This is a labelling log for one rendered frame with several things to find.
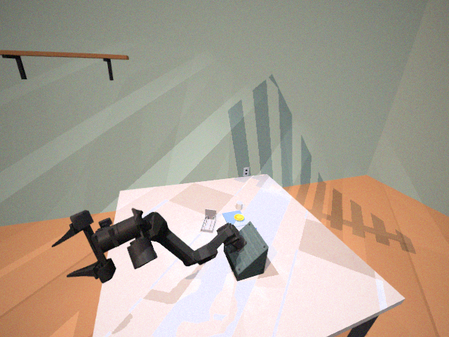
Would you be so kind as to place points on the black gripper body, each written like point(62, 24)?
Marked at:
point(100, 242)

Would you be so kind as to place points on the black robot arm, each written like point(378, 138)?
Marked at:
point(153, 227)

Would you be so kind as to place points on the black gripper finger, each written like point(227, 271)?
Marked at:
point(68, 234)
point(85, 271)

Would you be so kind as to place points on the grey dish rack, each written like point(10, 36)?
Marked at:
point(209, 221)

